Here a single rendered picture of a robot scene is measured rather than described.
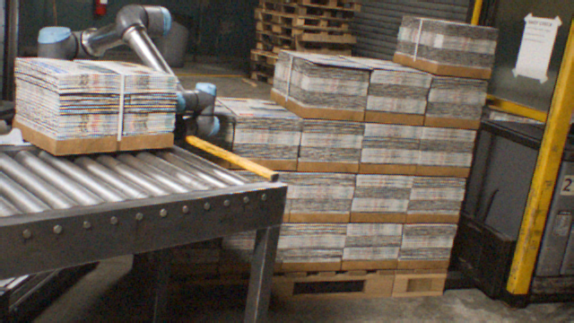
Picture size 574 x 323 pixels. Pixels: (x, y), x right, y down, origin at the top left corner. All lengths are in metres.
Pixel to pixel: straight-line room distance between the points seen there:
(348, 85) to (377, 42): 7.99
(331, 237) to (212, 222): 1.28
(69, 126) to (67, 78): 0.13
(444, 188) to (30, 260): 2.09
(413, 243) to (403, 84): 0.77
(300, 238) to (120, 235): 1.41
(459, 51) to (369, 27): 7.89
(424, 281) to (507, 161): 0.79
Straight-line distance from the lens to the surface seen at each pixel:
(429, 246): 3.20
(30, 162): 1.86
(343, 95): 2.74
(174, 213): 1.62
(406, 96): 2.88
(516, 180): 3.53
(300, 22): 8.98
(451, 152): 3.08
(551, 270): 3.50
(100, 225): 1.52
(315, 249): 2.91
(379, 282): 3.14
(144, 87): 1.96
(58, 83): 1.84
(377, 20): 10.77
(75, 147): 1.89
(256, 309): 1.96
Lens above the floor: 1.33
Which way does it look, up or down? 14 degrees down
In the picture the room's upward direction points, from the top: 8 degrees clockwise
